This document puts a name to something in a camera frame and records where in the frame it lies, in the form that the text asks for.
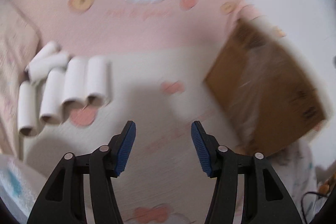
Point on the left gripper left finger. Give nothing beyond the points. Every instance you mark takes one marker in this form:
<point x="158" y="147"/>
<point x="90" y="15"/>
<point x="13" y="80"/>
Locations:
<point x="62" y="198"/>

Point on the pink Hello Kitty bedsheet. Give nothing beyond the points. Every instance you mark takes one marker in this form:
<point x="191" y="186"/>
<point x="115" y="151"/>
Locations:
<point x="158" y="52"/>

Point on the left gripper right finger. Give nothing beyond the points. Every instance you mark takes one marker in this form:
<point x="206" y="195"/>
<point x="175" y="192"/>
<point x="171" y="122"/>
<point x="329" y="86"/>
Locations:
<point x="266" y="199"/>

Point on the brown cardboard box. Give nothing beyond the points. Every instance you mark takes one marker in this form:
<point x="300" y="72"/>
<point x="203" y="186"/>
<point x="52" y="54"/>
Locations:
<point x="265" y="93"/>

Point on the white paper roll tube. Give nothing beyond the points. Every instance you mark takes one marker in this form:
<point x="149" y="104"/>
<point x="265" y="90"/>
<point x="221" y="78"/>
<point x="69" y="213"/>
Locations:
<point x="51" y="110"/>
<point x="97" y="81"/>
<point x="49" y="49"/>
<point x="39" y="69"/>
<point x="74" y="84"/>
<point x="27" y="119"/>

